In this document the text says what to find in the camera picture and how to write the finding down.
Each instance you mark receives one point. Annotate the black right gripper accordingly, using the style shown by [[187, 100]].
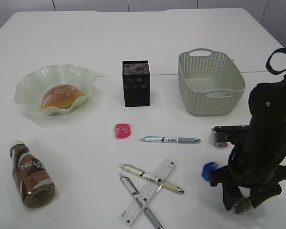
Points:
[[258, 169]]

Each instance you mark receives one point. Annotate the paper ball greenish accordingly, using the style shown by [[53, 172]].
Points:
[[242, 205]]

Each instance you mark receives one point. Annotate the paper ball pinkish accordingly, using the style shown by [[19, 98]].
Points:
[[221, 144]]

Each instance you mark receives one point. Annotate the pink pencil sharpener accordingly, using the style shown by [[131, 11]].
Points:
[[122, 130]]

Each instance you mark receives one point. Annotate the sugared bread bun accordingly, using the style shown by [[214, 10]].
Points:
[[61, 96]]

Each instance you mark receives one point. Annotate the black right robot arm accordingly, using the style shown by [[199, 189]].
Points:
[[267, 105]]

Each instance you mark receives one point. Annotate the blue pencil sharpener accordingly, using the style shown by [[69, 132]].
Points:
[[207, 168]]

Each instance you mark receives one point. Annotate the cream yellow pen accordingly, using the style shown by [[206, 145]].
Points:
[[151, 178]]

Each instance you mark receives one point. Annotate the blue clear grey pen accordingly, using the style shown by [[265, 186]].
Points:
[[160, 139]]

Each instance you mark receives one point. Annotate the grey green plastic basket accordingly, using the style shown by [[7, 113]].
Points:
[[210, 85]]

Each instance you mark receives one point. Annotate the black mesh pen holder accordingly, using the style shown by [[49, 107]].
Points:
[[136, 83]]

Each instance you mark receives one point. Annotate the pale green wavy plate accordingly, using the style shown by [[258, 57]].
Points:
[[31, 89]]

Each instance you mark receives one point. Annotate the transparent plastic ruler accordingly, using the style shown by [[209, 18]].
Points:
[[149, 190]]

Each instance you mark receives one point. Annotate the brown coffee bottle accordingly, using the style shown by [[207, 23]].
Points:
[[32, 180]]

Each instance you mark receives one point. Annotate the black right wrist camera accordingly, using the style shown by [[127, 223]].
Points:
[[234, 134]]

